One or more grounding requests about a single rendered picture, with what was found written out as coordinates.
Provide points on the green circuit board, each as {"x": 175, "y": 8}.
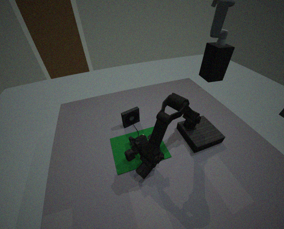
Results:
{"x": 121, "y": 143}

